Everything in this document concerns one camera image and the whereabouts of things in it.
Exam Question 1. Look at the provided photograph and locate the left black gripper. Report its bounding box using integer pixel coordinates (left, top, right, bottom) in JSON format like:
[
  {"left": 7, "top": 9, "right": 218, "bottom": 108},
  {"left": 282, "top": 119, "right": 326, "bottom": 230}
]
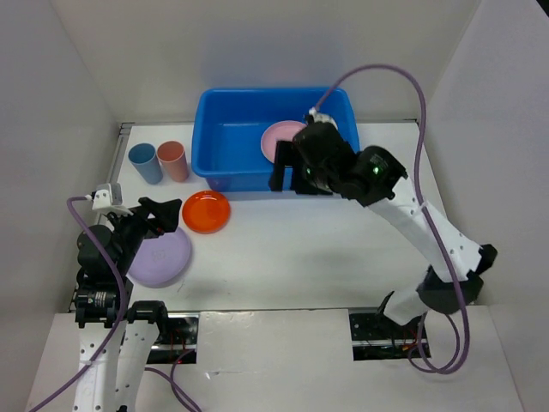
[{"left": 106, "top": 196, "right": 182, "bottom": 274}]

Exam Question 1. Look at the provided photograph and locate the pink plastic plate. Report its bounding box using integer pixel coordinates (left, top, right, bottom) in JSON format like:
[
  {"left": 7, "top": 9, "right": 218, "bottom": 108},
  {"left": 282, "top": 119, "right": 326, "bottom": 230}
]
[{"left": 261, "top": 120, "right": 305, "bottom": 163}]

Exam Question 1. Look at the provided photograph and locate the orange plastic plate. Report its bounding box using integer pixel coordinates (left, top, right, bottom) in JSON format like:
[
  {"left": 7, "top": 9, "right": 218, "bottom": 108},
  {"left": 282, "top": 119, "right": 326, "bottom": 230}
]
[{"left": 181, "top": 191, "right": 231, "bottom": 234}]

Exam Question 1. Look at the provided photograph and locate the lilac plastic plate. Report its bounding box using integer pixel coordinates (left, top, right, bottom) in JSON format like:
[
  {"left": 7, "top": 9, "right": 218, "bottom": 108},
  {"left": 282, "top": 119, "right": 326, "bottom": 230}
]
[{"left": 128, "top": 227, "right": 192, "bottom": 288}]

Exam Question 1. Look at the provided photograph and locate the salmon pink plastic cup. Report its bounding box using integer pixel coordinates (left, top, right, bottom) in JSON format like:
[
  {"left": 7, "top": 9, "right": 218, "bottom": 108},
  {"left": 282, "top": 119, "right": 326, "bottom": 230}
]
[{"left": 157, "top": 141, "right": 189, "bottom": 182}]

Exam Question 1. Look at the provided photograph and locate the blue plastic cup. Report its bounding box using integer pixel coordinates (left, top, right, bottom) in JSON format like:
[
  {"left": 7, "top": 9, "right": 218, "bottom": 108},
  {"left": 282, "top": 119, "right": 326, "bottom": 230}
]
[{"left": 128, "top": 142, "right": 163, "bottom": 185}]

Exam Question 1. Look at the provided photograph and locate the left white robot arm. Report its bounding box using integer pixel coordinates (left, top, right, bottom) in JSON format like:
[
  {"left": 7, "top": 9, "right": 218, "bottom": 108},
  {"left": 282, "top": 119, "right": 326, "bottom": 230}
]
[{"left": 73, "top": 197, "right": 182, "bottom": 411}]

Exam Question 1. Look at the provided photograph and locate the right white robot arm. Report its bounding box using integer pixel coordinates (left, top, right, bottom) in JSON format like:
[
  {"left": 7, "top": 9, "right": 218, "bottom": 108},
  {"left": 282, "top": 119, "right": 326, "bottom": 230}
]
[{"left": 268, "top": 122, "right": 498, "bottom": 337}]

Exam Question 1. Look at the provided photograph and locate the blue plastic bin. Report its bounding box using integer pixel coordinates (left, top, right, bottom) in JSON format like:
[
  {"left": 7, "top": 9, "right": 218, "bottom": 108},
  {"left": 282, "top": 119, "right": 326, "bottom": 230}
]
[{"left": 190, "top": 87, "right": 361, "bottom": 192}]

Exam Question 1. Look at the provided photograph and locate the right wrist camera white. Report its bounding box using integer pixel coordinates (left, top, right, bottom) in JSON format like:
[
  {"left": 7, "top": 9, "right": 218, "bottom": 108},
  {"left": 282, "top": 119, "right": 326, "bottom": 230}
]
[{"left": 305, "top": 107, "right": 338, "bottom": 129}]

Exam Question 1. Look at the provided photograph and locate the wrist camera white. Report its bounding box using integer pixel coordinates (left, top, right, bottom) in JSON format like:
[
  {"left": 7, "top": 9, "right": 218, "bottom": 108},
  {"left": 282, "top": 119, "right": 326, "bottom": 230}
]
[
  {"left": 305, "top": 107, "right": 338, "bottom": 129},
  {"left": 91, "top": 183, "right": 123, "bottom": 213}
]

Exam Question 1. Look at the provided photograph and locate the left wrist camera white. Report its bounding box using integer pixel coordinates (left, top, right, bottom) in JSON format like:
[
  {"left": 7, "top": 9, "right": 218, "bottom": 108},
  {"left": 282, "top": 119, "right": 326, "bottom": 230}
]
[{"left": 91, "top": 183, "right": 123, "bottom": 213}]

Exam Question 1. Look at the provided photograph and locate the aluminium rail table edge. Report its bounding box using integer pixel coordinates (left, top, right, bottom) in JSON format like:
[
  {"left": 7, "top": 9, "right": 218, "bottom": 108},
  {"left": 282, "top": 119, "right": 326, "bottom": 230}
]
[{"left": 67, "top": 122, "right": 134, "bottom": 290}]

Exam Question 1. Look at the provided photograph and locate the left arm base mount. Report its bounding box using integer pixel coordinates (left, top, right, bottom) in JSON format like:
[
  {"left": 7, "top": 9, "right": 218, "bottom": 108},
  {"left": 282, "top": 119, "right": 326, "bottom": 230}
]
[{"left": 147, "top": 312, "right": 200, "bottom": 365}]

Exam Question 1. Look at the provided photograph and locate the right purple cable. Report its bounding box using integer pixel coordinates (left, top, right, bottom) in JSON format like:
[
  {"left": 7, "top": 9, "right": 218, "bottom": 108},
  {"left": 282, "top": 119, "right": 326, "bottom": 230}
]
[{"left": 315, "top": 63, "right": 473, "bottom": 375}]

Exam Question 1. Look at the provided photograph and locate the purple cable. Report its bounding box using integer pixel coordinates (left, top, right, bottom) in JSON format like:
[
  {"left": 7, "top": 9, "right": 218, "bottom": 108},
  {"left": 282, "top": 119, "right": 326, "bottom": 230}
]
[
  {"left": 315, "top": 63, "right": 473, "bottom": 375},
  {"left": 25, "top": 195, "right": 202, "bottom": 412}
]

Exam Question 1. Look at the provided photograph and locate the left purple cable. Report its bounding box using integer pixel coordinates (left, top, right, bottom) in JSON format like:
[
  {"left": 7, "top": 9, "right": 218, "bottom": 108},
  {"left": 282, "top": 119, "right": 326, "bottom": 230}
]
[{"left": 25, "top": 195, "right": 202, "bottom": 412}]

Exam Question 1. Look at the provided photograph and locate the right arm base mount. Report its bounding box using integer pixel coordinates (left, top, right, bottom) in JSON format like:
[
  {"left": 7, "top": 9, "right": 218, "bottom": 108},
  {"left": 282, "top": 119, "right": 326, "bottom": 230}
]
[{"left": 348, "top": 310, "right": 420, "bottom": 361}]

